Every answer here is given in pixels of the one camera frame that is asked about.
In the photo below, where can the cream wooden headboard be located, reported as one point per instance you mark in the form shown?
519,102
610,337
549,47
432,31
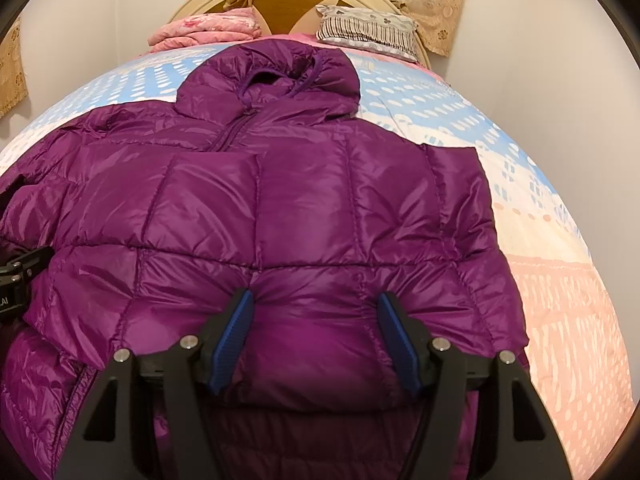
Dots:
280,5

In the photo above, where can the purple hooded down jacket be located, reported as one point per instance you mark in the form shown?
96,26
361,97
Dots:
300,200

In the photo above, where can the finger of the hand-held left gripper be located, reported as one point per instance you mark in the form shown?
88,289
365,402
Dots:
30,262

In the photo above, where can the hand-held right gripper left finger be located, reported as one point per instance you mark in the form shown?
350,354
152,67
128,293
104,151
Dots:
232,345

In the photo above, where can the pink pillow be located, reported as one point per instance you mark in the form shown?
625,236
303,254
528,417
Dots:
205,30

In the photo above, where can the striped grey pillow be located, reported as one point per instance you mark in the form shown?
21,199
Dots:
370,30

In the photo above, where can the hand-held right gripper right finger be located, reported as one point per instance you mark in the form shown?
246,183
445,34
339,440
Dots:
398,345

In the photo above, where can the pastel patterned bed sheet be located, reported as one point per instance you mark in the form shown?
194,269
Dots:
550,260

